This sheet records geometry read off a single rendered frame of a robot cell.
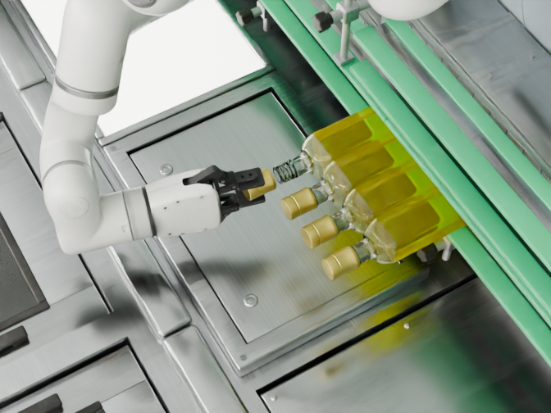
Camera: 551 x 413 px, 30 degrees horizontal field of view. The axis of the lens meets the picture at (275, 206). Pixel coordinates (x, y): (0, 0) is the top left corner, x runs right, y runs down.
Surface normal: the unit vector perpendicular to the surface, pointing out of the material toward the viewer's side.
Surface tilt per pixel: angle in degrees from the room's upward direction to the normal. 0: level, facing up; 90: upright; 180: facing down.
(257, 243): 90
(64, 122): 66
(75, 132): 78
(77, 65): 48
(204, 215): 74
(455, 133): 90
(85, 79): 61
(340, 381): 90
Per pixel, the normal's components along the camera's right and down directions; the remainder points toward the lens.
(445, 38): 0.00, -0.55
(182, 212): 0.27, 0.79
